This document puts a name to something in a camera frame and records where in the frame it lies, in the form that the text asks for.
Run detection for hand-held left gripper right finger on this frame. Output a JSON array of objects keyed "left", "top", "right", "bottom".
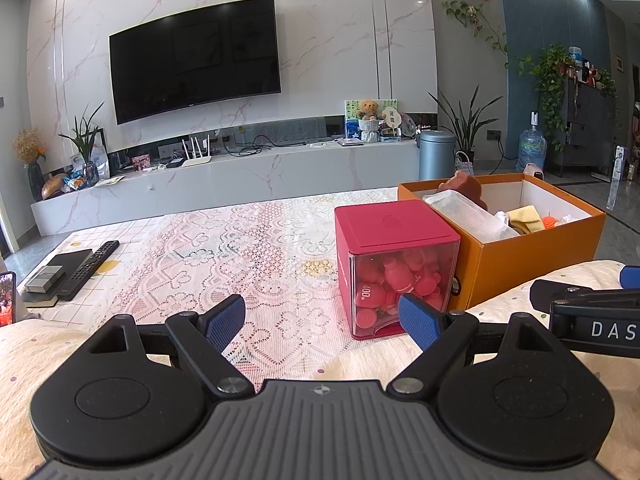
[{"left": 386, "top": 293, "right": 563, "bottom": 396}]

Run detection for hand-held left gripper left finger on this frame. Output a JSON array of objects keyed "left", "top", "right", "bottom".
[{"left": 92, "top": 294, "right": 253, "bottom": 397}]

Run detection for orange cardboard box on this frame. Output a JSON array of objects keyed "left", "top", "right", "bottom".
[{"left": 397, "top": 173, "right": 607, "bottom": 311}]

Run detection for yellow cloth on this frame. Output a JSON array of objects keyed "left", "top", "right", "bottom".
[{"left": 507, "top": 205, "right": 543, "bottom": 235}]

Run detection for white padded cloth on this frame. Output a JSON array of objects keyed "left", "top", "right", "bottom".
[{"left": 422, "top": 191, "right": 521, "bottom": 242}]

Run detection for red box with clear front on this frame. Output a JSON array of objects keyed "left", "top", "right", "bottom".
[{"left": 334, "top": 200, "right": 462, "bottom": 341}]

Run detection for white checked tablecloth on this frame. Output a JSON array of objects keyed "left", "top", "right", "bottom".
[{"left": 15, "top": 187, "right": 401, "bottom": 321}]

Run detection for marble television cabinet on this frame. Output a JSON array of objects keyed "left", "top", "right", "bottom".
[{"left": 31, "top": 137, "right": 421, "bottom": 237}]

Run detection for black remote control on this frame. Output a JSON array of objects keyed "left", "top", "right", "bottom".
[{"left": 57, "top": 241, "right": 121, "bottom": 302}]

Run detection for large water bottle with pump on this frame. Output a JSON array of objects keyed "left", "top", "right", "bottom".
[{"left": 515, "top": 110, "right": 548, "bottom": 173}]

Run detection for dark cabinet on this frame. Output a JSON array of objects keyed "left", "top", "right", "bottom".
[{"left": 540, "top": 75, "right": 623, "bottom": 176}]

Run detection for white router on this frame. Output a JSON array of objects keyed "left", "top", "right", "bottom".
[{"left": 181, "top": 132, "right": 213, "bottom": 168}]

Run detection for black book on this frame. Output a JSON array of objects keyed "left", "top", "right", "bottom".
[{"left": 22, "top": 249, "right": 94, "bottom": 308}]

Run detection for grey blue trash can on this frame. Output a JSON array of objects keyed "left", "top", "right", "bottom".
[{"left": 417, "top": 129, "right": 457, "bottom": 182}]

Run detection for grey small box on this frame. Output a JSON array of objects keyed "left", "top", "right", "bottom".
[{"left": 25, "top": 266, "right": 66, "bottom": 293}]

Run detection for long-leaf potted plant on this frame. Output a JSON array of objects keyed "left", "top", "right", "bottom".
[{"left": 429, "top": 85, "right": 503, "bottom": 161}]

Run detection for cream dotted blanket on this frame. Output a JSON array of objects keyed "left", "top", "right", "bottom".
[{"left": 0, "top": 260, "right": 640, "bottom": 480}]

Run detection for wooden fan sign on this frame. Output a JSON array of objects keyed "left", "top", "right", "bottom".
[{"left": 382, "top": 105, "right": 403, "bottom": 136}]

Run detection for teddy bear bouquet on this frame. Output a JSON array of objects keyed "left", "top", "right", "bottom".
[{"left": 357, "top": 100, "right": 381, "bottom": 145}]

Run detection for bushy potted vine plant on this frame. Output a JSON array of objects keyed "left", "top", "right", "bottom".
[{"left": 520, "top": 44, "right": 576, "bottom": 151}]

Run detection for green blue poster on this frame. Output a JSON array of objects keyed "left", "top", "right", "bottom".
[{"left": 344, "top": 99, "right": 398, "bottom": 138}]

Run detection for golden gourd ornament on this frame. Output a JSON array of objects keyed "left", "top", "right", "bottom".
[{"left": 41, "top": 173, "right": 71, "bottom": 200}]

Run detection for smartphone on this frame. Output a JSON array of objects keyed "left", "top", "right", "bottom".
[{"left": 0, "top": 271, "right": 18, "bottom": 326}]

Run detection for green plant in glass vase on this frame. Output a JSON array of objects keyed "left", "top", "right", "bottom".
[{"left": 59, "top": 102, "right": 106, "bottom": 186}]

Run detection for dried yellow flowers in vase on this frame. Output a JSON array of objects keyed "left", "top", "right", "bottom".
[{"left": 12, "top": 127, "right": 47, "bottom": 201}]

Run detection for black television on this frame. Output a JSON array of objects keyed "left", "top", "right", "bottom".
[{"left": 109, "top": 0, "right": 282, "bottom": 125}]

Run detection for hanging vine plant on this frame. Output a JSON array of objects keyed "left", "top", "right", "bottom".
[{"left": 442, "top": 0, "right": 511, "bottom": 68}]

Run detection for black cables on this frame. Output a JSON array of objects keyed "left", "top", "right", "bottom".
[{"left": 220, "top": 132, "right": 306, "bottom": 156}]

